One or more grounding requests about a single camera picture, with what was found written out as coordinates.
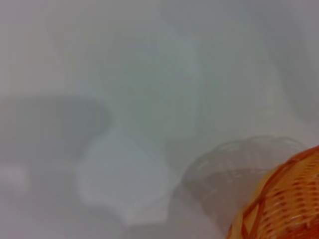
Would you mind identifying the orange woven wire basket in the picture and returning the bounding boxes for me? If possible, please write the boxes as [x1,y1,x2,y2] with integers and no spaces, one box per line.
[225,145,319,239]

